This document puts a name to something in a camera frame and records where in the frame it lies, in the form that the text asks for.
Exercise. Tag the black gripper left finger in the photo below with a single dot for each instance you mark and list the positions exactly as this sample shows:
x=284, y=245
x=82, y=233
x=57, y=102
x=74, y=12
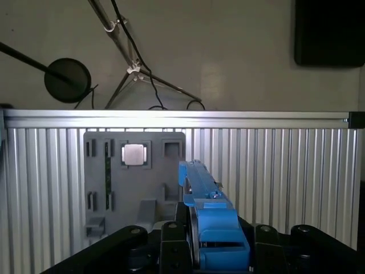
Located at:
x=172, y=251

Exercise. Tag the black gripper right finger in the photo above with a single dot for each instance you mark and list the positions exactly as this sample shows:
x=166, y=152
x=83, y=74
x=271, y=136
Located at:
x=268, y=251

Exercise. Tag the hard disk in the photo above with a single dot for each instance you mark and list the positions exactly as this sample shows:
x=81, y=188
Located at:
x=216, y=222

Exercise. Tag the grey plastic parts rack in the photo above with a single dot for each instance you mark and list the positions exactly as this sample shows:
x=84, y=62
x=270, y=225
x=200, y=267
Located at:
x=128, y=185

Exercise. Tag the green RAM stick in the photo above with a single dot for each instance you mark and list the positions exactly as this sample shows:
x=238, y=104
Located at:
x=108, y=177

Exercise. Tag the silver CPU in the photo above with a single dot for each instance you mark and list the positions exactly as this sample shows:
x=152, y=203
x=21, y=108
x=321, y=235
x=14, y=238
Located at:
x=133, y=154

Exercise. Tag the black round-base stand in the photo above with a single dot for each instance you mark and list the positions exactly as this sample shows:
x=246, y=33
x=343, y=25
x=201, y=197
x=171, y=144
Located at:
x=68, y=85

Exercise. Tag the silver tripod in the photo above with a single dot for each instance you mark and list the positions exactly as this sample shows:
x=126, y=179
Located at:
x=123, y=48

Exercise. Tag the black rounded box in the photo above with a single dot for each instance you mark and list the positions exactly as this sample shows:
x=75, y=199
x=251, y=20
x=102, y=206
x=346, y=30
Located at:
x=330, y=31

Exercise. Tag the aluminium table frame rail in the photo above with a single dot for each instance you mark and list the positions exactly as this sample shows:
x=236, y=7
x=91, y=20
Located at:
x=171, y=118

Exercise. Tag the black rail end cap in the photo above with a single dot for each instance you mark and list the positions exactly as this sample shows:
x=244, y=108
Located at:
x=357, y=121

